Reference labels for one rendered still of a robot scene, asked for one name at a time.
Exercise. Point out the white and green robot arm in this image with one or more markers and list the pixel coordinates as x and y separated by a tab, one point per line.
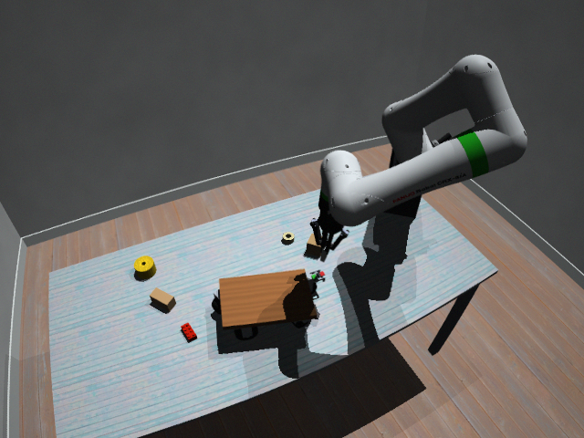
474	83

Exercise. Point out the tan cardboard box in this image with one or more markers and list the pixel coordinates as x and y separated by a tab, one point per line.
312	247

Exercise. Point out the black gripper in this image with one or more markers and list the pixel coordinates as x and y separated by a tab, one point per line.
327	226

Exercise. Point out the yellow short cylinder with center hole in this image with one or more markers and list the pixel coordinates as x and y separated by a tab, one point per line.
145	267

